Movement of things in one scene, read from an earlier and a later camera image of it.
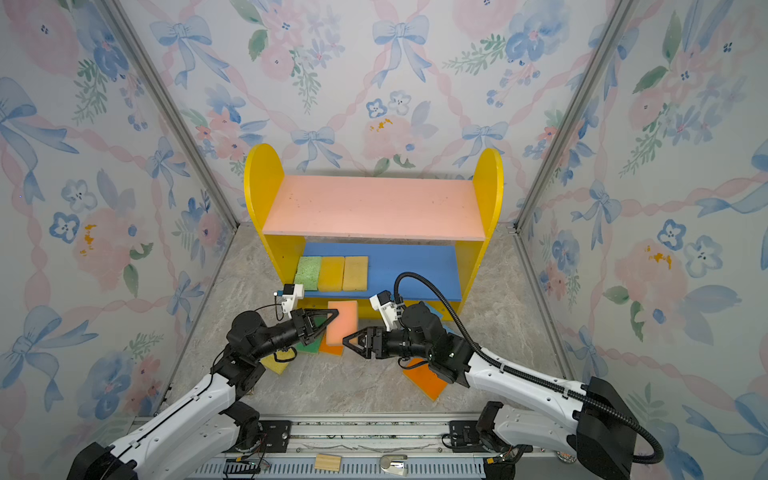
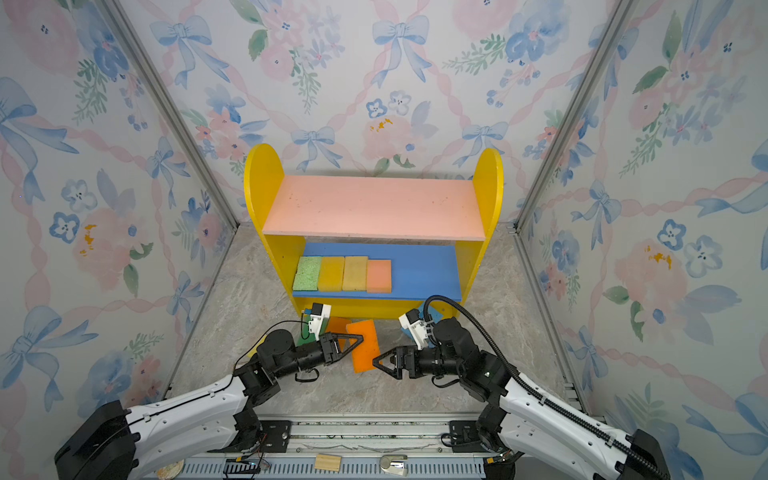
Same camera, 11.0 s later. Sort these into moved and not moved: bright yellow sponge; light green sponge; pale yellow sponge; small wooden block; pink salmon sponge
Moved: pink salmon sponge
Not moved: small wooden block; light green sponge; pale yellow sponge; bright yellow sponge
